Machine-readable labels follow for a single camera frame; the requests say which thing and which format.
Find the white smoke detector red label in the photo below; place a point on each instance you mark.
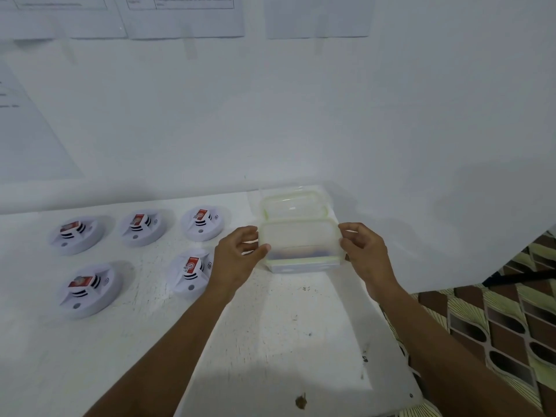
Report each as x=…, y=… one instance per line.
x=142, y=234
x=90, y=301
x=189, y=284
x=202, y=230
x=76, y=240

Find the person's left forearm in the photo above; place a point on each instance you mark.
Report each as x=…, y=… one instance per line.
x=165, y=356

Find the black bar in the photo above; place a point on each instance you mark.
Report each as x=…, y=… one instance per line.
x=519, y=278

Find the clear plastic container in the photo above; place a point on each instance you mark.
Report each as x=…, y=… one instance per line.
x=299, y=267
x=295, y=206

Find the person's left hand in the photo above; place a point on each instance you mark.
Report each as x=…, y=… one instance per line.
x=232, y=264

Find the green brown patterned floor mat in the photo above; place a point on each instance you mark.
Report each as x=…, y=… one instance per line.
x=499, y=325

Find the person's right hand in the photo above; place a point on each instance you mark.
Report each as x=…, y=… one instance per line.
x=371, y=256

